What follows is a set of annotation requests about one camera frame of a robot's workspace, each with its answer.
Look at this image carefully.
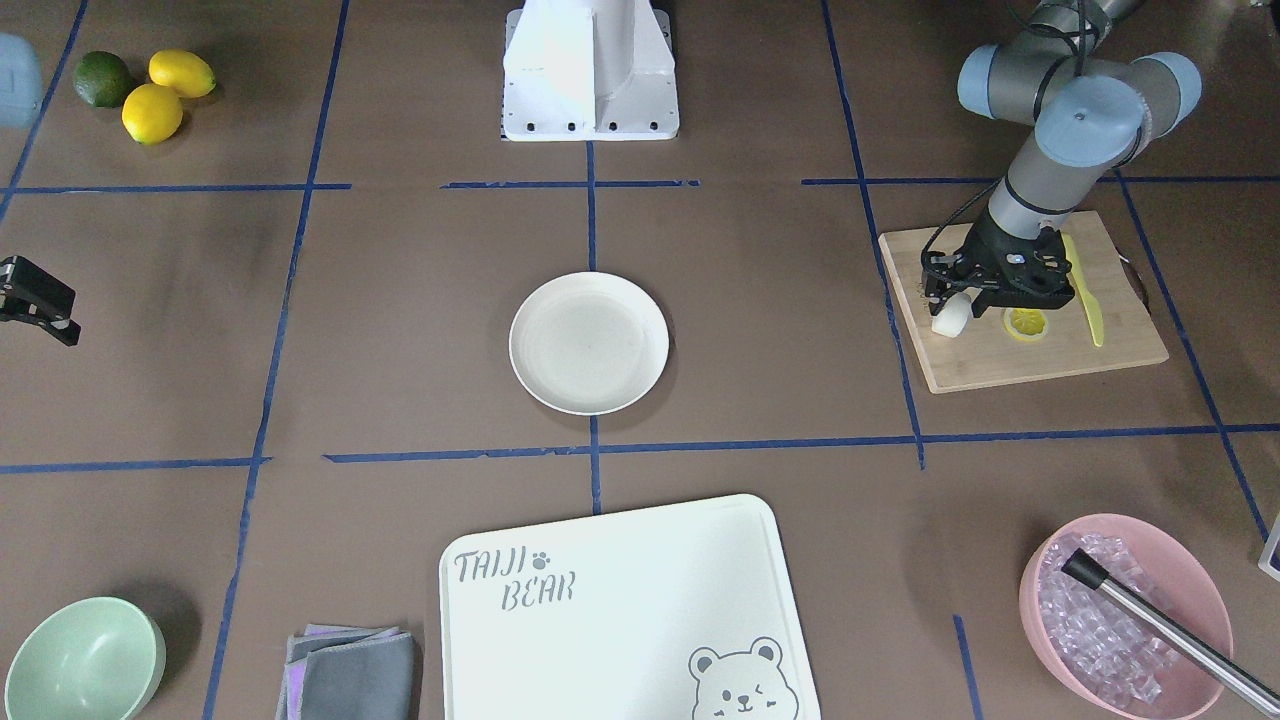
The bamboo cutting board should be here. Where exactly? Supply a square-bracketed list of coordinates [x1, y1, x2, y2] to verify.
[878, 211, 1169, 395]

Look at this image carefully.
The green lime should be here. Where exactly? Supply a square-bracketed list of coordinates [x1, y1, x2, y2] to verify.
[73, 50, 138, 108]

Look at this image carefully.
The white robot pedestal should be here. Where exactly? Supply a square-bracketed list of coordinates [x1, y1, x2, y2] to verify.
[500, 1, 681, 142]

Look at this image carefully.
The lemon slice bottom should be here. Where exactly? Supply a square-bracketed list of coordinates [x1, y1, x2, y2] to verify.
[1002, 307, 1050, 342]

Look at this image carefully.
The round cream plate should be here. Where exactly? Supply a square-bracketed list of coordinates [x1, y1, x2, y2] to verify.
[508, 272, 671, 416]

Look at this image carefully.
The pink bowl with ice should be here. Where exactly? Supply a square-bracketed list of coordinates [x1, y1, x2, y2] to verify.
[1019, 514, 1235, 719]

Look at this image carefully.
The yellow plastic knife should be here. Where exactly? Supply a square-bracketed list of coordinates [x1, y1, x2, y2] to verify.
[1061, 232, 1106, 348]

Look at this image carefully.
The cream bear tray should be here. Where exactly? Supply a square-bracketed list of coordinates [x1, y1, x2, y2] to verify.
[439, 495, 822, 719]

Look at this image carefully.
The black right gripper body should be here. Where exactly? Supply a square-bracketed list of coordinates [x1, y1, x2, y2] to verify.
[1, 255, 81, 347]

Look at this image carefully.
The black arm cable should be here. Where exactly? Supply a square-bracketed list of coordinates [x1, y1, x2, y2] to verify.
[920, 181, 1001, 263]

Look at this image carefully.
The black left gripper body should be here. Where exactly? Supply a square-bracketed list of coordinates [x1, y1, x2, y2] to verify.
[920, 213, 1076, 318]

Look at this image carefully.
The yellow lemon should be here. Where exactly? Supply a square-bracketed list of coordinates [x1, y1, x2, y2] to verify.
[148, 47, 218, 99]
[122, 83, 184, 146]

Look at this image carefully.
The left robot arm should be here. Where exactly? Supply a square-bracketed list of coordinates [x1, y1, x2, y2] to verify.
[919, 1, 1203, 318]

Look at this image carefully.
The grey folded cloth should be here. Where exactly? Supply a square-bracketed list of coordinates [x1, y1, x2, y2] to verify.
[275, 625, 416, 719]

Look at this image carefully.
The green bowl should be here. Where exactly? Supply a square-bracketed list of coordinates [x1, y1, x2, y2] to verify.
[4, 596, 166, 719]

